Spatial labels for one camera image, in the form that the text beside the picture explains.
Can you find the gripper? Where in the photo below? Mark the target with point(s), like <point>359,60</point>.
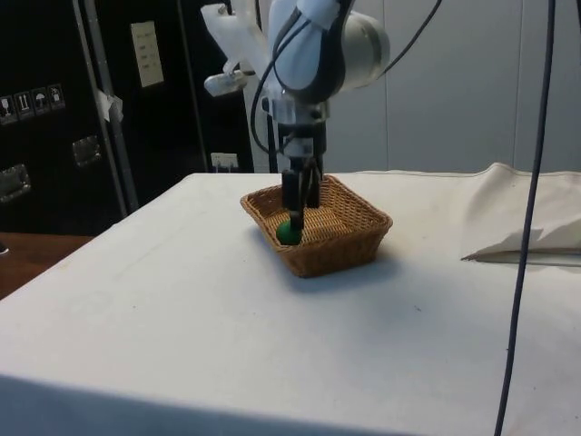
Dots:
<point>318,138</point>

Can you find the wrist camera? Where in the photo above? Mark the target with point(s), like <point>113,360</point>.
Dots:
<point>222,84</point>

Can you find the black cabinet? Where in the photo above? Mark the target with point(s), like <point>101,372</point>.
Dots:
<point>54,136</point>

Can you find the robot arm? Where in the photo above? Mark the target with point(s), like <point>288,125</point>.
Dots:
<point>313,50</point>

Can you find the brown wicker basket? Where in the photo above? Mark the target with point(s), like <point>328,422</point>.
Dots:
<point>345,240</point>

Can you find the green ball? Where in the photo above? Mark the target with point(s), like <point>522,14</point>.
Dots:
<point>285,232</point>

